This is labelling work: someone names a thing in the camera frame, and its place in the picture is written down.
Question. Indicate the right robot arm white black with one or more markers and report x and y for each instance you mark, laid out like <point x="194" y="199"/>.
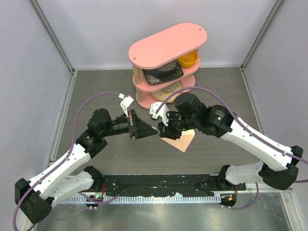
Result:
<point x="277" y="163"/>

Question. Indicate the aluminium frame rail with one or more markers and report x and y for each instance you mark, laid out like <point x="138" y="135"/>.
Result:
<point x="278" y="4"/>
<point x="50" y="32"/>

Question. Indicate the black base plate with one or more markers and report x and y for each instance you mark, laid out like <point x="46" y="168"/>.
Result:
<point x="189" y="185"/>

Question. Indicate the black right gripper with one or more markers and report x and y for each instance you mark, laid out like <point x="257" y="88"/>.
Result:
<point x="167" y="132"/>

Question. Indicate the beige patterned plate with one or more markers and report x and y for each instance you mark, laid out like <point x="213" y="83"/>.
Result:
<point x="160" y="95"/>

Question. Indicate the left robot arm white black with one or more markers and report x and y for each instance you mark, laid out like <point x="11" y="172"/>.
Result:
<point x="38" y="196"/>

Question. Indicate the aluminium frame rail left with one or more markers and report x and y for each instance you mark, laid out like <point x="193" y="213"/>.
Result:
<point x="50" y="32"/>

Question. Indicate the striped small bowl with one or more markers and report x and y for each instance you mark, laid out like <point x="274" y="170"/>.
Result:
<point x="172" y="87"/>

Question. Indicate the aluminium frame rail right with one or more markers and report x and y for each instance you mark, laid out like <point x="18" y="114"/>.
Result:
<point x="278" y="4"/>

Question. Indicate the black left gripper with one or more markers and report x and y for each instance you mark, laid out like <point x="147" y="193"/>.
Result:
<point x="141" y="129"/>

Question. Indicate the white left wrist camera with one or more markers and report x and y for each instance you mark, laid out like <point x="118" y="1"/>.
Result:
<point x="126" y="101"/>

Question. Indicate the white slotted cable duct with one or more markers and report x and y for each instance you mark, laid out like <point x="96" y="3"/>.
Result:
<point x="176" y="199"/>

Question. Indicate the yellow bowl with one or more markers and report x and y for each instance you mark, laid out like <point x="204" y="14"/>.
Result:
<point x="189" y="59"/>

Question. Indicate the black floral plate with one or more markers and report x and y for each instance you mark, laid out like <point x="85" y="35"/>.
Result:
<point x="164" y="73"/>

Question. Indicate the pink envelope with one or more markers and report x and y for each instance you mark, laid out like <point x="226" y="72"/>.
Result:
<point x="183" y="142"/>

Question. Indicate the pink three-tier shelf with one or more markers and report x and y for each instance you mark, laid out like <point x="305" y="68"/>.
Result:
<point x="160" y="49"/>

